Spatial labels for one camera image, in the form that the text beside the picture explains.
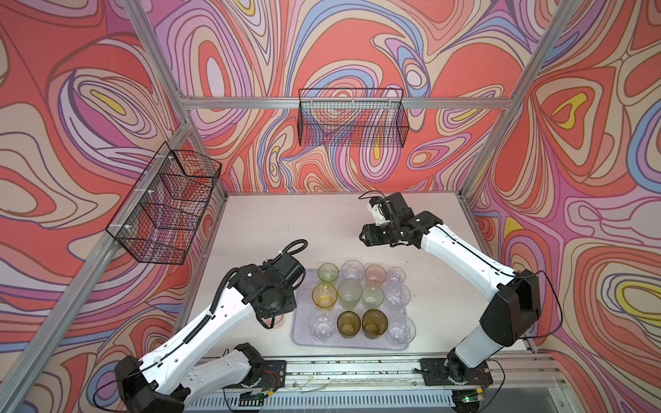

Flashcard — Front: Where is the pink cup back row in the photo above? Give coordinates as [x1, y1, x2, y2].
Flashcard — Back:
[365, 264, 387, 287]

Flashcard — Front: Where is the pale green textured cup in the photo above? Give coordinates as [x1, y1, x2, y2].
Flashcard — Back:
[361, 285, 385, 309]

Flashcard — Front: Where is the clear cup row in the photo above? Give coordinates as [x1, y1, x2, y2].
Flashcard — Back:
[309, 311, 336, 342]
[340, 260, 366, 282]

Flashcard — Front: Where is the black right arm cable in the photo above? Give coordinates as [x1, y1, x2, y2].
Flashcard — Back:
[358, 190, 565, 399]

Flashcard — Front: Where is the clear cup back row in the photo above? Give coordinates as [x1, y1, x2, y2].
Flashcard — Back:
[309, 311, 336, 342]

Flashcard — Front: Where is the pale yellow textured cup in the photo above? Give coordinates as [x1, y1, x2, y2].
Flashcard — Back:
[337, 278, 363, 310]

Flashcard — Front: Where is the large clear cup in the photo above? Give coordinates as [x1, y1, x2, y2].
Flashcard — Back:
[387, 316, 417, 346]

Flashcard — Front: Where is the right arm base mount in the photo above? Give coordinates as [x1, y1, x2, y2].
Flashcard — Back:
[414, 357, 493, 388]

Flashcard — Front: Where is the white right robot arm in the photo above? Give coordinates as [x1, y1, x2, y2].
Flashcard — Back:
[359, 192, 542, 381]

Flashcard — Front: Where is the small clear cup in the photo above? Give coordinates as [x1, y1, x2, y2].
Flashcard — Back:
[387, 267, 407, 284]

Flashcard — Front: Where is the amber yellow cup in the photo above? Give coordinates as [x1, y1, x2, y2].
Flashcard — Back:
[311, 282, 338, 311]

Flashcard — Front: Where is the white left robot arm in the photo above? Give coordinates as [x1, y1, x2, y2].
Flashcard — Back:
[115, 251, 306, 412]

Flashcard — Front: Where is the clear cup front row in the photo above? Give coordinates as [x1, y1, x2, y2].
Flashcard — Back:
[340, 260, 366, 282]

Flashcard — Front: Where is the lavender tray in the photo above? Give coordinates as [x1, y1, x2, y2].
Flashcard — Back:
[292, 268, 413, 351]

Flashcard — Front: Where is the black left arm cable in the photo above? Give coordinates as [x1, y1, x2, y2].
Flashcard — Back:
[208, 238, 309, 316]

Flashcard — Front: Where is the brown olive textured cup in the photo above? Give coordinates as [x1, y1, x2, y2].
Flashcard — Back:
[361, 309, 388, 340]

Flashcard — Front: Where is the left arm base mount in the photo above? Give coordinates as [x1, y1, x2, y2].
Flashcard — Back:
[215, 360, 287, 390]

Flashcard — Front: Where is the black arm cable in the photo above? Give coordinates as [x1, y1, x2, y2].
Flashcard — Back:
[208, 238, 309, 316]
[358, 190, 565, 399]

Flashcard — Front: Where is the black wire basket left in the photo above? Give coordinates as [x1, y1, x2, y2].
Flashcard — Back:
[106, 143, 222, 265]

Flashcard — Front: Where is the black wire basket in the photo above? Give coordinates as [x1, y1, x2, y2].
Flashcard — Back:
[297, 86, 410, 148]
[106, 143, 222, 265]

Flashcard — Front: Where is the black wire basket back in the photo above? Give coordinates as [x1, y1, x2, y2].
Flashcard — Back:
[297, 86, 410, 148]

